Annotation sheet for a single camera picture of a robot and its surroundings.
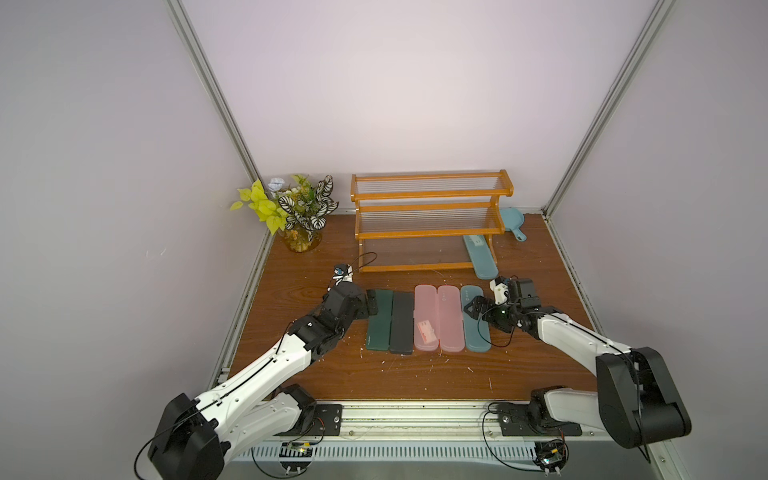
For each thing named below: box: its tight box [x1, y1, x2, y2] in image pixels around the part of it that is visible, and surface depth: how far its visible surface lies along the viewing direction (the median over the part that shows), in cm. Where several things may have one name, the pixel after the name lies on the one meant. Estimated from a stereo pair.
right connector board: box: [532, 438, 569, 477], surface depth 71 cm
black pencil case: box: [390, 292, 413, 355], surface depth 90 cm
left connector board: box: [279, 442, 314, 475], surface depth 72 cm
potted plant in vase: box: [230, 174, 339, 253], surface depth 92 cm
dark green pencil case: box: [366, 289, 394, 351], surface depth 89 cm
